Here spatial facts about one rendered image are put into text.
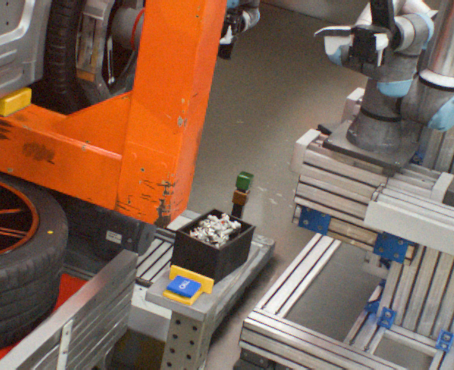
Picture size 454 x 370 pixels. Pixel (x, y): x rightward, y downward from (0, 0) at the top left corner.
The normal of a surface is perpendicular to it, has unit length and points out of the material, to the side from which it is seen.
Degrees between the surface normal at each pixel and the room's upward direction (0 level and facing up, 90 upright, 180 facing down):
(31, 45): 90
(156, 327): 0
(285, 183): 0
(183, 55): 90
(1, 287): 90
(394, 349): 0
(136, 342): 90
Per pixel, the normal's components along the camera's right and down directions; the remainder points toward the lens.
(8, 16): 0.92, 0.31
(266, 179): 0.18, -0.89
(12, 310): 0.72, 0.41
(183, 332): -0.35, 0.34
